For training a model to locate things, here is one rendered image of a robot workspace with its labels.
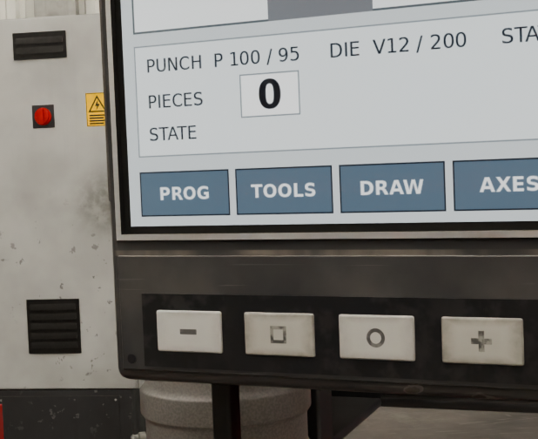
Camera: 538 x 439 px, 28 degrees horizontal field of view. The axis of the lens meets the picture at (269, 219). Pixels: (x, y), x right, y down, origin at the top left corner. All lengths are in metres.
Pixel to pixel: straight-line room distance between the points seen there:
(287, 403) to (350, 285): 0.21
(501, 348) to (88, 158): 4.54
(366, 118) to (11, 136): 4.63
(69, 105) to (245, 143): 4.49
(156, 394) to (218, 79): 0.25
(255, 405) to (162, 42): 0.25
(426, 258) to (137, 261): 0.15
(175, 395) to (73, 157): 4.33
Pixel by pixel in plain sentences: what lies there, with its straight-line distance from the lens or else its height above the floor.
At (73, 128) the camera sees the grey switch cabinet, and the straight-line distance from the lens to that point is 5.01.
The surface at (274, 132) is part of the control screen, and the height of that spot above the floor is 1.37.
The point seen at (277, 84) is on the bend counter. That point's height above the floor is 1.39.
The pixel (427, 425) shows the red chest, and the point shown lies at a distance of 1.55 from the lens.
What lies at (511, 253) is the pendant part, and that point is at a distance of 0.50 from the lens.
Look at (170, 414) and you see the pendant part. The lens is 0.71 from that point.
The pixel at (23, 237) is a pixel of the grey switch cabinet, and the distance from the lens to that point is 5.11.
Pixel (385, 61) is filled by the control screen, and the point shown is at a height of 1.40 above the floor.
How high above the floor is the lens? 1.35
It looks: 3 degrees down
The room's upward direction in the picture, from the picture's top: 2 degrees counter-clockwise
